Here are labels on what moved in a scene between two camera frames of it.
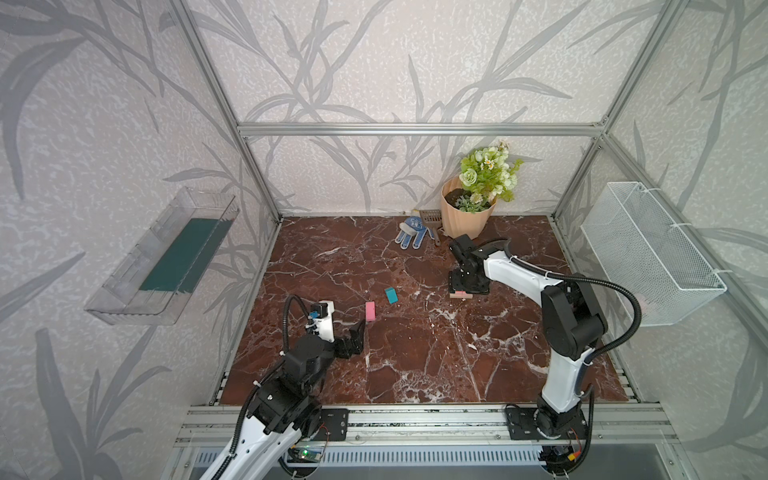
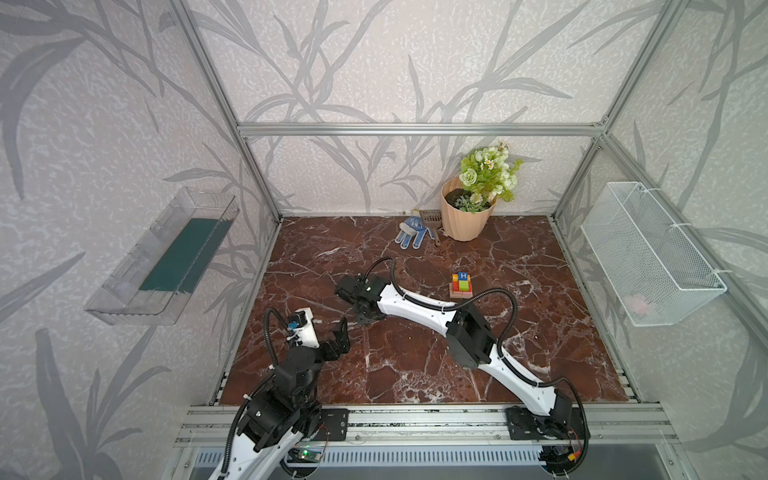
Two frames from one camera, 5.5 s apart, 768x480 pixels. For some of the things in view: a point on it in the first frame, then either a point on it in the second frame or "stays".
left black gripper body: [343, 345] stays
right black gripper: [468, 279] → [355, 293]
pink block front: [460, 295] stays
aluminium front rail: [212, 425] stays
